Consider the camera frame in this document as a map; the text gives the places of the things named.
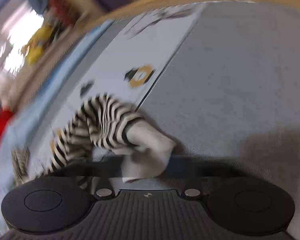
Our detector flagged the white plush toy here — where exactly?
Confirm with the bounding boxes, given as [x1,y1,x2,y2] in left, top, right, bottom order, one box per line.
[0,76,12,107]

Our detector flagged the light blue sheet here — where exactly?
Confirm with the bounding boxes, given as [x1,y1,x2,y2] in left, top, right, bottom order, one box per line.
[0,21,115,230]

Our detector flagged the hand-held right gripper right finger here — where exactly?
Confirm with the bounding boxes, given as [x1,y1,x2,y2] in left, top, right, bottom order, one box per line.
[165,156,243,200]

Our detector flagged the dark red cushion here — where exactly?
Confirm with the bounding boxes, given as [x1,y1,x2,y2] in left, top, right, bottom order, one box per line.
[47,0,78,28]

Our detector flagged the yellow round plush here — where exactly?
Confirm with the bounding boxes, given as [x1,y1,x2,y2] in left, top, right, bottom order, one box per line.
[32,24,56,48]

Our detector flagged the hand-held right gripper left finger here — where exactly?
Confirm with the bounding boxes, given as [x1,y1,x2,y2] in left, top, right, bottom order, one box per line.
[47,159,123,201]

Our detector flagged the black white striped sweater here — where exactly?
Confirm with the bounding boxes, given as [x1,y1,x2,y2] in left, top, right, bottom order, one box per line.
[47,92,177,183]

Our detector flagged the black white striped pants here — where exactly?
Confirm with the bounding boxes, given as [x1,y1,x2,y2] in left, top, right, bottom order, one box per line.
[11,147,31,185]

